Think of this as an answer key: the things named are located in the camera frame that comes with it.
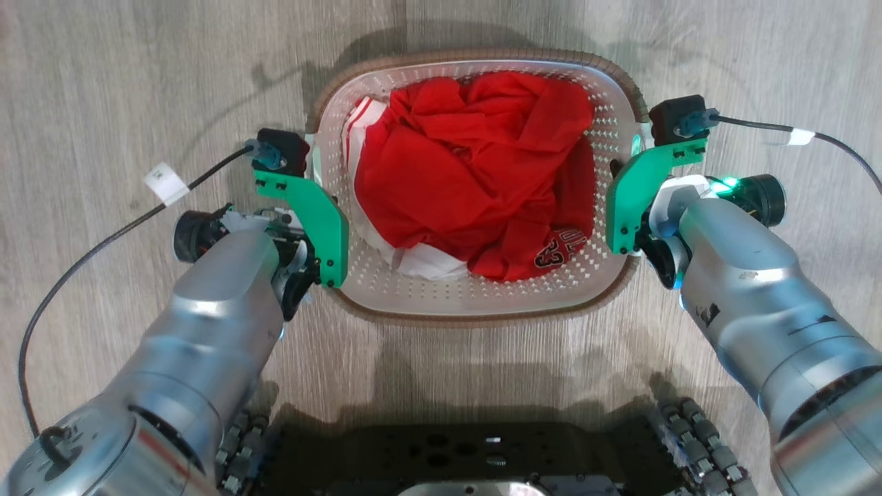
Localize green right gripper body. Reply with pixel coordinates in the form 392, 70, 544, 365
604, 137, 709, 254

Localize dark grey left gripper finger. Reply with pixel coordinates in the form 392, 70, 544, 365
281, 270, 320, 322

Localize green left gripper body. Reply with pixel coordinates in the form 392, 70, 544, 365
254, 171, 350, 289

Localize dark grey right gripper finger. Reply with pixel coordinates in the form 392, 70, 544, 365
636, 230, 681, 289

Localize white laundry basket brown rim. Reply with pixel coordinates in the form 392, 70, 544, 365
305, 48, 652, 329

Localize white garment red stripes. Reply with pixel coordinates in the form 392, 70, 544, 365
342, 96, 470, 281

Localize red jersey garment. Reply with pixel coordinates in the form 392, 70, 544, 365
353, 71, 597, 283

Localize left mecanum wheel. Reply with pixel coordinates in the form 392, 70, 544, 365
217, 406, 273, 495

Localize mecanum wheel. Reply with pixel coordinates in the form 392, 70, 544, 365
655, 396, 762, 496
217, 406, 273, 495

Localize right mecanum wheel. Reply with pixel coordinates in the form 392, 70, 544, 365
655, 396, 762, 496

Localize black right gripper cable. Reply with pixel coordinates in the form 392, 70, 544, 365
715, 114, 882, 195

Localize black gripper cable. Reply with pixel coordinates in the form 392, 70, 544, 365
715, 114, 882, 195
19, 141, 257, 442

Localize white left cable label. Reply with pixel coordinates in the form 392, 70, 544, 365
144, 162, 190, 207

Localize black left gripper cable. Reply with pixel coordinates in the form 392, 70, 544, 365
19, 141, 257, 442

